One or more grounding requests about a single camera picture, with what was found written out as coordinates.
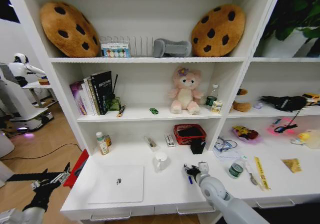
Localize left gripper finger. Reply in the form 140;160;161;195
4;168;49;190
49;161;72;185

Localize black pen holder box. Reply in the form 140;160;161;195
189;139;207;155

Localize white mug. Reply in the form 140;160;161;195
152;151;171;173

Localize small white carton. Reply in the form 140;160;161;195
164;133;176;148

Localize red plastic basket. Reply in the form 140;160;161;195
173;123;208;146

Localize white round bin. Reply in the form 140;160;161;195
0;131;16;159

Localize water bottle green label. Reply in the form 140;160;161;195
227;155;249;180

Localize blue framed goggles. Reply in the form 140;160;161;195
214;137;239;152

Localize clear packet with tool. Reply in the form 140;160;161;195
144;135;161;152

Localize small tan drink carton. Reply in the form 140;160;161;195
99;142;112;156

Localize white bottle green cap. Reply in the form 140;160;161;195
95;131;106;147

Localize silver laptop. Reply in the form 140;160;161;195
87;164;145;205

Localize wrapped fork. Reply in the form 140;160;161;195
243;158;259;186

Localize yellow red plush bouquet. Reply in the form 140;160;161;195
231;125;264;145

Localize yellow paper strip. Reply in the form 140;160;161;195
253;156;272;191

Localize pink plush toy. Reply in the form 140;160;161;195
167;66;205;116

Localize upright clear water bottle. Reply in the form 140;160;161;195
205;84;220;110

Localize purple book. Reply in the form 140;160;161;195
69;81;88;116

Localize brown plush toy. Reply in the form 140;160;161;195
229;88;252;113

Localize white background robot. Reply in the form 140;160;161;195
0;53;55;132

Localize beige spined book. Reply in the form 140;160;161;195
86;78;101;116

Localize white book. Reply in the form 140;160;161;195
83;76;97;116

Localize green reed diffuser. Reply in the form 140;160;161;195
107;74;122;112

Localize white background table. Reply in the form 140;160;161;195
21;80;59;108

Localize black book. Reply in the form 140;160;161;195
90;70;113;116

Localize golden foil packet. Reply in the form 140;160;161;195
281;158;303;174

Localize black furry plush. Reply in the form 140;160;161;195
259;95;310;113

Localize white shelf unit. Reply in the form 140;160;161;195
4;0;320;222

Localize yellow duck toy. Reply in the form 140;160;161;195
289;129;320;150

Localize grey neck pillow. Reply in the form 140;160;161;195
153;38;193;59

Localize colourful printed card box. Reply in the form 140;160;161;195
100;40;132;59

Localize yellow toy bus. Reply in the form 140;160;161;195
301;92;320;107

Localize brown cookie plush pillow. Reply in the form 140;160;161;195
191;4;247;58
39;0;102;59

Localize white plant pot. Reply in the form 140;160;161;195
254;27;320;58

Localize green leafy plant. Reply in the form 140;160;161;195
260;0;320;42

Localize black floor cable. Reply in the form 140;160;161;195
0;143;80;161

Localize silver drawer handle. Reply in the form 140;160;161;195
176;205;216;215
255;198;296;209
89;209;132;221

